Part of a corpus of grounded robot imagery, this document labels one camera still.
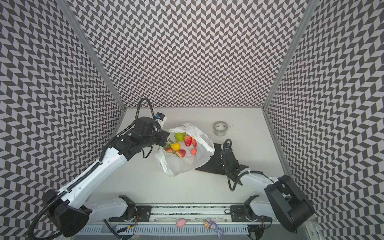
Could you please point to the white lemon-print plastic bag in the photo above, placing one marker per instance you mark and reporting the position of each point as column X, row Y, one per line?
column 187, row 148

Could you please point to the purple octopus toy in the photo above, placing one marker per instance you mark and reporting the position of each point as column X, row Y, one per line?
column 211, row 225

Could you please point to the red orange fake strawberry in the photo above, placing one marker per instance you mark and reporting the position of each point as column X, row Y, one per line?
column 194, row 142

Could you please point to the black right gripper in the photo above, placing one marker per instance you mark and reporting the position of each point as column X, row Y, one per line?
column 222, row 162

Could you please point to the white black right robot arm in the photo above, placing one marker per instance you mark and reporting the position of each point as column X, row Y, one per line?
column 276, row 199

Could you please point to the aluminium corner post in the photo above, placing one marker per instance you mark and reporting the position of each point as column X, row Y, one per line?
column 308, row 13
column 72, row 20

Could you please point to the yellow fake pear with leaves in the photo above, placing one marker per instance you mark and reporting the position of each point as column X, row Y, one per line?
column 176, row 146

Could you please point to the green fake pear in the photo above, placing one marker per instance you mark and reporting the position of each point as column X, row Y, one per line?
column 179, row 137

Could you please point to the aluminium corner post right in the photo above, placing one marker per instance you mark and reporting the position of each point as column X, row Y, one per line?
column 308, row 13

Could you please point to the red yellow fake apple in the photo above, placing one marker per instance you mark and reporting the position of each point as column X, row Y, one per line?
column 180, row 153

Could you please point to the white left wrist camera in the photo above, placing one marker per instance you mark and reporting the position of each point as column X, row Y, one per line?
column 160, row 118

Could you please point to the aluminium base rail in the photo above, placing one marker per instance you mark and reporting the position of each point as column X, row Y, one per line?
column 192, row 213

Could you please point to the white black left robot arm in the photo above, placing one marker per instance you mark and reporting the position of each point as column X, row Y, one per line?
column 69, row 208

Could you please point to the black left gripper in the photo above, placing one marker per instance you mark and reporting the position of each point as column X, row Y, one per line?
column 164, row 136

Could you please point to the pink toy on rail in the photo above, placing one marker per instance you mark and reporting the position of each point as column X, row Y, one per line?
column 180, row 223

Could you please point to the aluminium corner post left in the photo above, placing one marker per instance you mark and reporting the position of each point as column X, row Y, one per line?
column 72, row 20

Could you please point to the black square tray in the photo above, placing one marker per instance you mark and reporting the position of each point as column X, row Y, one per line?
column 216, row 164

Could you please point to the clear packing tape roll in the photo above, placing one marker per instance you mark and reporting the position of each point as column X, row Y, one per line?
column 220, row 128

